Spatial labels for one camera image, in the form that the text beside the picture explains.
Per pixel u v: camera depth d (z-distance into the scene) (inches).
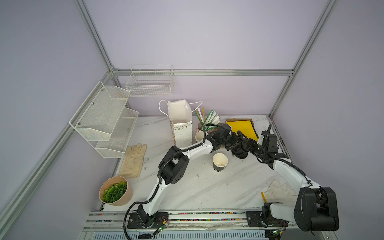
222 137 28.9
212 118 37.8
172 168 21.8
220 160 34.7
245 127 42.4
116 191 28.2
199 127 38.7
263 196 32.1
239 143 33.2
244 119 43.8
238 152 38.5
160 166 22.9
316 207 16.2
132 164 36.6
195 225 28.8
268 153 25.7
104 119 30.8
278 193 32.7
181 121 32.7
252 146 30.8
